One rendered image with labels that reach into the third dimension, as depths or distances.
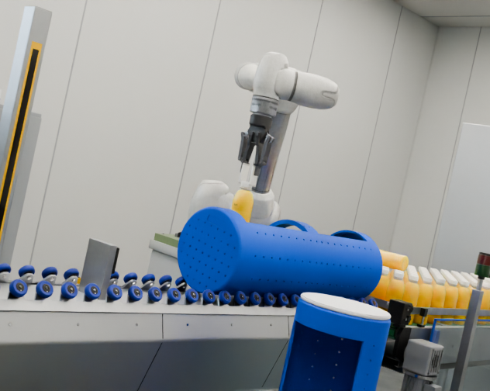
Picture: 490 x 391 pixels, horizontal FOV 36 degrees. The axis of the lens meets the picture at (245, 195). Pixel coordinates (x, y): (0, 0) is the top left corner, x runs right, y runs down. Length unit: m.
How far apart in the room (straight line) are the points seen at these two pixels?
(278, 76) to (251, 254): 0.59
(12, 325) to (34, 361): 0.13
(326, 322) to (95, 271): 0.67
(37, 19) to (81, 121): 3.12
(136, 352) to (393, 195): 6.14
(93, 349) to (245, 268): 0.59
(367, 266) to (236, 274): 0.75
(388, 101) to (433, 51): 0.89
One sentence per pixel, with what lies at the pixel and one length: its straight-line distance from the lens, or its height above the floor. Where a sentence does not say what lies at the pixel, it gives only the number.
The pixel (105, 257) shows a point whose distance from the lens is 2.13.
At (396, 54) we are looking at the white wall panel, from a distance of 7.88.
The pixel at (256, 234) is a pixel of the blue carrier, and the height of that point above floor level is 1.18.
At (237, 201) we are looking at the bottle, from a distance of 2.48.
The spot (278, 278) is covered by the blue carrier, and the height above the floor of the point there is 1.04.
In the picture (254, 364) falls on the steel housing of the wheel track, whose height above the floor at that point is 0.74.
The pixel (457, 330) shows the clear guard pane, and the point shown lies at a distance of 3.48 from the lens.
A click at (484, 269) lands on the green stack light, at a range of 3.31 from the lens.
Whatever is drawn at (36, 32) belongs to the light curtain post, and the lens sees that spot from 2.32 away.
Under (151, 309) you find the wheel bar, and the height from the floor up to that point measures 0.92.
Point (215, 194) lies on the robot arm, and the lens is 3.24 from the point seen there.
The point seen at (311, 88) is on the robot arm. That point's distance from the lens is 2.51.
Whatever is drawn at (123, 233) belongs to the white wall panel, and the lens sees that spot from 5.74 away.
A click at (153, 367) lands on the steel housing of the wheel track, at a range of 2.27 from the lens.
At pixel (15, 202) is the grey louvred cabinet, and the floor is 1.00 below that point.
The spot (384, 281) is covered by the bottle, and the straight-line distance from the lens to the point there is 3.23.
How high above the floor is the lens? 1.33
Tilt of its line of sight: 1 degrees down
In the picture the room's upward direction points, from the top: 12 degrees clockwise
